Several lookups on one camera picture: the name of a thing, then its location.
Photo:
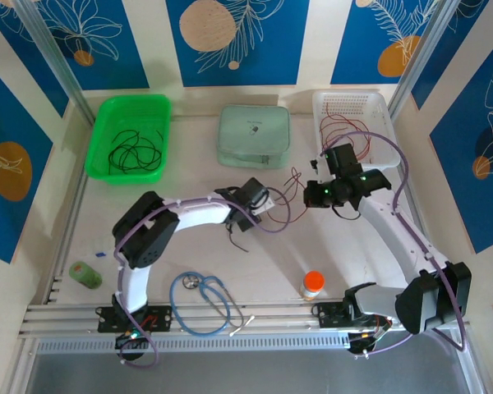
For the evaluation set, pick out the grey metal sheet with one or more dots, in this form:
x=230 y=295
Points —
x=250 y=375

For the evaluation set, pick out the mint green zip pouch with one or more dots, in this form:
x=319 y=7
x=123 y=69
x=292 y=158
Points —
x=254 y=139

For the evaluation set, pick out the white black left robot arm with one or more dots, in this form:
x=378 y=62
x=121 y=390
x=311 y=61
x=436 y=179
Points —
x=197 y=213

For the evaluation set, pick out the white plastic basket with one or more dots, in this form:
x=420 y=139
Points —
x=353 y=102

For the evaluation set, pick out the aluminium frame post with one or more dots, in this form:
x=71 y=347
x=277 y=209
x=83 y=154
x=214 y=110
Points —
x=435 y=37
x=53 y=53

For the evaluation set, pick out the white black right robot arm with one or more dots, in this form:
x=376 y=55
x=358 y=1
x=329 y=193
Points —
x=394 y=230

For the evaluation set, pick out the blue stethoscope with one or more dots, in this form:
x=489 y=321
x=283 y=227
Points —
x=191 y=281

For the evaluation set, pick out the green plastic basket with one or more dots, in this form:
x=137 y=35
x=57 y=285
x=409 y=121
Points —
x=107 y=115

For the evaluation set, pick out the orange lid pill bottle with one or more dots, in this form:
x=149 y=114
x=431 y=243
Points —
x=313 y=281

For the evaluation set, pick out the aluminium rail frame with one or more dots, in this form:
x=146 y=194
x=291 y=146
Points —
x=271 y=310

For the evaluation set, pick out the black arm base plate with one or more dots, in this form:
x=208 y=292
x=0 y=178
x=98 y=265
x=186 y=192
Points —
x=160 y=318
x=328 y=316

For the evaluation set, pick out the small green bottle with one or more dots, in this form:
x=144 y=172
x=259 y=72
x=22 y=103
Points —
x=86 y=277

